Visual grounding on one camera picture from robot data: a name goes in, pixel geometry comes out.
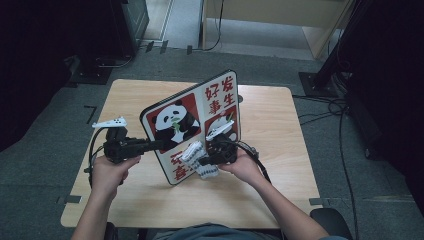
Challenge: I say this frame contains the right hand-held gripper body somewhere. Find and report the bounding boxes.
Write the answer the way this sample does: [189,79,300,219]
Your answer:
[205,120,239,165]

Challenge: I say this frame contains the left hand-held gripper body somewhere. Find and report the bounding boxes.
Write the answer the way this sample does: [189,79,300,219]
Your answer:
[91,116,148,165]

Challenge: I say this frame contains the panda print board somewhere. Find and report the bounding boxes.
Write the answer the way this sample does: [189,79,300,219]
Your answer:
[139,68,241,187]

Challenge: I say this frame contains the person's right hand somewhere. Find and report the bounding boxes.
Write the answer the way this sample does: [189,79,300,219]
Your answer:
[217,147,265,186]

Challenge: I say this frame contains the person's left hand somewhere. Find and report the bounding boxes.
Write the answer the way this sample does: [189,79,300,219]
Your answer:
[90,154,142,201]

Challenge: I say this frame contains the person's grey-blue clothing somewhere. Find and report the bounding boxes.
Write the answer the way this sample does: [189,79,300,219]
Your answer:
[154,222,348,240]

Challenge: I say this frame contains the black stand base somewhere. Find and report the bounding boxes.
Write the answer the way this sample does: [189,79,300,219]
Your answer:
[63,54,135,86]

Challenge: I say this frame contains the grey floor tape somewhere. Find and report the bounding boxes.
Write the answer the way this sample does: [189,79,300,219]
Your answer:
[308,197,332,206]

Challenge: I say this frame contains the black metal stand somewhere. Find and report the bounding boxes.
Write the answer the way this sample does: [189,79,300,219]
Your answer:
[298,0,372,99]

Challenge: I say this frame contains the black curtain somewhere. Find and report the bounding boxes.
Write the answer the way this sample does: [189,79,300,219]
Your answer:
[0,0,116,153]
[344,0,424,216]

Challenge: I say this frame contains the dark monitor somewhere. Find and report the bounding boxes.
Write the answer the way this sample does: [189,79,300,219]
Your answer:
[111,0,150,58]

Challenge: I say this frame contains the light wooden cabinet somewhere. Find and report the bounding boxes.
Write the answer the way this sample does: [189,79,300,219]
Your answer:
[201,0,355,61]

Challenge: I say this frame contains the left hand-held gripper cable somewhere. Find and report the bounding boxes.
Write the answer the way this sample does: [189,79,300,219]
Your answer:
[86,127,110,188]

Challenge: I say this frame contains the hand-held gripper cable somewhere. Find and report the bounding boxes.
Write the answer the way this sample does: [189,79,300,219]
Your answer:
[229,139,288,240]
[86,127,110,188]

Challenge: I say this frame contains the right hand-held gripper cable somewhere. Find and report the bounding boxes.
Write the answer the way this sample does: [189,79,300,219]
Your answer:
[229,139,288,240]

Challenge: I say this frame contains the black floor cables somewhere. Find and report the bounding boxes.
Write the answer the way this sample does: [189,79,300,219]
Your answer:
[292,94,360,240]

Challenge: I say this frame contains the black hanging cable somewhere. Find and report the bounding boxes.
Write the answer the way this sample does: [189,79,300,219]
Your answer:
[191,0,225,53]

